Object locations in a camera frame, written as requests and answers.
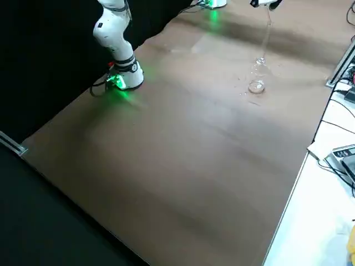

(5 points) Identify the white paper sheet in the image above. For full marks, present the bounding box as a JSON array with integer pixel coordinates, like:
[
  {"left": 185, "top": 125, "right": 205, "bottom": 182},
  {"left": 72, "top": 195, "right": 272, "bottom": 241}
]
[{"left": 306, "top": 140, "right": 333, "bottom": 162}]

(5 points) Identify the grey device with black panel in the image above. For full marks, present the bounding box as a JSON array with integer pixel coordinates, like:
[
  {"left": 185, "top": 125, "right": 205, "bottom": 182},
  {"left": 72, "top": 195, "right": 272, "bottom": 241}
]
[{"left": 323, "top": 144, "right": 355, "bottom": 198}]

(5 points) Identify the yellow object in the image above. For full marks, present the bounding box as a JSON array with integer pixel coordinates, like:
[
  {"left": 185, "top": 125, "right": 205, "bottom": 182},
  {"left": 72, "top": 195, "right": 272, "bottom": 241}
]
[{"left": 346, "top": 221, "right": 355, "bottom": 266}]

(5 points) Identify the black looped cable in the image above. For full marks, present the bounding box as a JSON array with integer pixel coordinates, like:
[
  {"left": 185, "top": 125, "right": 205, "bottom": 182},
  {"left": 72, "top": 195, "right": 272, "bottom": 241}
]
[{"left": 346, "top": 0, "right": 355, "bottom": 27}]

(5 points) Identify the aluminium profile post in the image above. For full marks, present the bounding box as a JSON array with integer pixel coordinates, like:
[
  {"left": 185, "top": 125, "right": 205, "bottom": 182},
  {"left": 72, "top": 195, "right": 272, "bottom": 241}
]
[{"left": 326, "top": 35, "right": 355, "bottom": 89}]

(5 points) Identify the thick black table cable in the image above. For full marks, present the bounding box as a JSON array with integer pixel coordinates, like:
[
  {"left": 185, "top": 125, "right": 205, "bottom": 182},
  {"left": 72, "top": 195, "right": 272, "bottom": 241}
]
[{"left": 320, "top": 79, "right": 355, "bottom": 124}]

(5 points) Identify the thin black table cable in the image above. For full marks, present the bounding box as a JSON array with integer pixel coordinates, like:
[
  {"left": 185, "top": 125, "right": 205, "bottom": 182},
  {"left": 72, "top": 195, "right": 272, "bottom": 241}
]
[{"left": 321, "top": 119, "right": 355, "bottom": 131}]

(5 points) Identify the black device cable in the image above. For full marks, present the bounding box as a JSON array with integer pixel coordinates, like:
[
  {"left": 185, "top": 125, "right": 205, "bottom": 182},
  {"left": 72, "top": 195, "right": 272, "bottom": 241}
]
[{"left": 317, "top": 157, "right": 355, "bottom": 192}]

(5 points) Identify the aluminium profile rail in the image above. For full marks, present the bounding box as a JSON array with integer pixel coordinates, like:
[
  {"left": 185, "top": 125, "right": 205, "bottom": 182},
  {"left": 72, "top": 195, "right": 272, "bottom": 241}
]
[{"left": 0, "top": 129, "right": 29, "bottom": 159}]

